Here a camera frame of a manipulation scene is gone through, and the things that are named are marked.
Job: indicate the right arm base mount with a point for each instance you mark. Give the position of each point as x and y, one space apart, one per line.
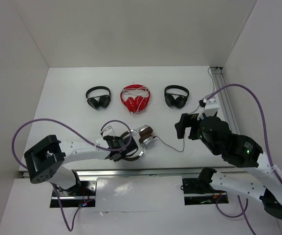
197 191

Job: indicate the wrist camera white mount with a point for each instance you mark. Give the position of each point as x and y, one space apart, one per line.
107 131
209 108

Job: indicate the red headphones with white cable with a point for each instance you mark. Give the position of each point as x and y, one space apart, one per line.
135 97

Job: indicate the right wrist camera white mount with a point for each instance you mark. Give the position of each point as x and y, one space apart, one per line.
209 108

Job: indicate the right black headphones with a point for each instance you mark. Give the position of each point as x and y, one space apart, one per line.
176 100

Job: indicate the aluminium rail right side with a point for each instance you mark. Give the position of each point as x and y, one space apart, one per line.
224 98

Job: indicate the aluminium rail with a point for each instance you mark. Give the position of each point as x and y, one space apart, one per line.
185 172
224 98

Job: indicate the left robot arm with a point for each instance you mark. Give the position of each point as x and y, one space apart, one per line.
45 160

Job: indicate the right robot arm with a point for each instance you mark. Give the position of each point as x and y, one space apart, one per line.
240 151

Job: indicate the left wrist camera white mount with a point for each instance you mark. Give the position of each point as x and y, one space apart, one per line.
107 131

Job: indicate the left black headphones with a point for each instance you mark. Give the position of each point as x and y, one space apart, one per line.
100 101

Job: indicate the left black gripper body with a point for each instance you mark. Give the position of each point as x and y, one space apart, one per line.
119 158

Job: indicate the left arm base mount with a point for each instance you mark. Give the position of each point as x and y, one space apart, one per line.
69 191

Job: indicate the brown silver headphones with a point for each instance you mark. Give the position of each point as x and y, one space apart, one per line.
145 138

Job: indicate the black headphones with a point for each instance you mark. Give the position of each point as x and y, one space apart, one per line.
176 100
100 101

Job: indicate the aluminium rail front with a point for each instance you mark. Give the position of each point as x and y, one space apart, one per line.
185 172

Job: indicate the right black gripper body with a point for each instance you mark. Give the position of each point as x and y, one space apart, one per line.
194 128

